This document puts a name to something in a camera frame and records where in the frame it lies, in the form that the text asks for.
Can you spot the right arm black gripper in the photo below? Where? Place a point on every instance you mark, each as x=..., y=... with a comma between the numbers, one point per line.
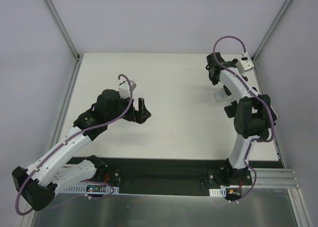
x=212, y=69

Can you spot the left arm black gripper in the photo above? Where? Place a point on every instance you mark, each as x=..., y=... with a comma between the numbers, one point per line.
x=136, y=113

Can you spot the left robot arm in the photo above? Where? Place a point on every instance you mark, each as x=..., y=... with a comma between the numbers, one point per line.
x=41, y=181

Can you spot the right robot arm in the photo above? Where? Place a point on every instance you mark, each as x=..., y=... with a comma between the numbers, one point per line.
x=252, y=114

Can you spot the white folding phone stand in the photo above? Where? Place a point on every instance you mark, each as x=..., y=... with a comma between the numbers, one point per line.
x=221, y=96

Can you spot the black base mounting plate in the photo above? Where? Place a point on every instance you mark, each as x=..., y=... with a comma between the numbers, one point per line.
x=171, y=177

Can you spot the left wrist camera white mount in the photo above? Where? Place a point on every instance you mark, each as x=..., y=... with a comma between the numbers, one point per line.
x=124, y=89

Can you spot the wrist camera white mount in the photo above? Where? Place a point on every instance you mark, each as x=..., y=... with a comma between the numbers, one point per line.
x=124, y=89
x=245, y=63

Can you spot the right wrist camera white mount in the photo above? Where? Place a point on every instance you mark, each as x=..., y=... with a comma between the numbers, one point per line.
x=245, y=63

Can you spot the left white cable duct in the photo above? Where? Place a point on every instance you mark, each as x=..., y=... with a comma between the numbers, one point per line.
x=90, y=189

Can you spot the white cable duct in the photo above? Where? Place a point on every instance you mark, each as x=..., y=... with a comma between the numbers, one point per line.
x=217, y=192
x=90, y=189

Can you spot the right white cable duct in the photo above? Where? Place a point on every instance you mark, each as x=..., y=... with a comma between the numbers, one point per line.
x=217, y=192

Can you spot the right aluminium frame post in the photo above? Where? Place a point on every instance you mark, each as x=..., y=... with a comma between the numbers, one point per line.
x=271, y=29

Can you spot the aluminium frame post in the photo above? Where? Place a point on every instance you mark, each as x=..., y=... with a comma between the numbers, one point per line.
x=62, y=29
x=271, y=29

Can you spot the aluminium rail lower right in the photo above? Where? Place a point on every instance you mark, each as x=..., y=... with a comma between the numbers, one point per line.
x=274, y=178

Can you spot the left aluminium frame post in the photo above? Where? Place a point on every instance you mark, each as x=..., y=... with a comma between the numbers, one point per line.
x=62, y=29

